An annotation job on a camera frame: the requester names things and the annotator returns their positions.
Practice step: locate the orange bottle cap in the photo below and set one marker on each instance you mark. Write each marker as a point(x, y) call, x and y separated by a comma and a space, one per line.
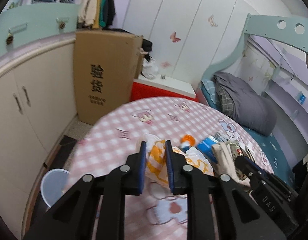
point(188, 140)

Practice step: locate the cream base cabinet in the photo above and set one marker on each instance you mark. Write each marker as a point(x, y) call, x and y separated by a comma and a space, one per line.
point(36, 106)

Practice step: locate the orange white plastic bag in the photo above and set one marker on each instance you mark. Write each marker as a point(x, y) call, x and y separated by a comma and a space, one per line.
point(164, 162)

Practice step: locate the hanging clothes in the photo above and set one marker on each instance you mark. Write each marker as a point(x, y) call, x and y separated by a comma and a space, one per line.
point(96, 14)

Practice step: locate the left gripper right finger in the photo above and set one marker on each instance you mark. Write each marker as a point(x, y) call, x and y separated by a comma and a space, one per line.
point(218, 208)

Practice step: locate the red white storage box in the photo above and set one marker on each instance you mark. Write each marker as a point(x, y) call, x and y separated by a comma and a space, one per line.
point(167, 87)

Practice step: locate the large cardboard box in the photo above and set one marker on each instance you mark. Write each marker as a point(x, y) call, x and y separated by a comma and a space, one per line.
point(105, 64)

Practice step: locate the mint drawer unit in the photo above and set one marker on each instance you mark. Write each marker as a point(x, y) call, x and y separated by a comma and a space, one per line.
point(29, 23)

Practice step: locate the grey folded blanket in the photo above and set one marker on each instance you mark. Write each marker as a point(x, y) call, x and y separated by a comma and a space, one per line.
point(251, 110)

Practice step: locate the blue white milk carton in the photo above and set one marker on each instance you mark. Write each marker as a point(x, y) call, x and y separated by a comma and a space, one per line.
point(209, 147)

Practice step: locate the mint bunk bed frame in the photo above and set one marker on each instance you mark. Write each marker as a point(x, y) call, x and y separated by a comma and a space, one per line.
point(292, 31)

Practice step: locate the white trash bin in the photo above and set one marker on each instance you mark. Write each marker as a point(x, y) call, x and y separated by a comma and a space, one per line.
point(52, 185)

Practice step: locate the plaid pillow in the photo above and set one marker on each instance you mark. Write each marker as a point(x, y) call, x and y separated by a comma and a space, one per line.
point(226, 102)

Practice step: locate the teal candy print bedsheet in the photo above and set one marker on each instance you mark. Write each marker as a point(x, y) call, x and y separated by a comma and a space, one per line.
point(271, 147)

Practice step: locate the pink checkered tablecloth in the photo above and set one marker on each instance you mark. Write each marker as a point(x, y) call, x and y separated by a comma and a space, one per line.
point(155, 214)

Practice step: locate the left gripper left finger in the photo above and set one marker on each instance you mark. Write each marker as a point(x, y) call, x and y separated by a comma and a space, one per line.
point(95, 206)

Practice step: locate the pine cone ornament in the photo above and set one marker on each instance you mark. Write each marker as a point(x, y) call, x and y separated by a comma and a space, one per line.
point(9, 40)
point(62, 25)

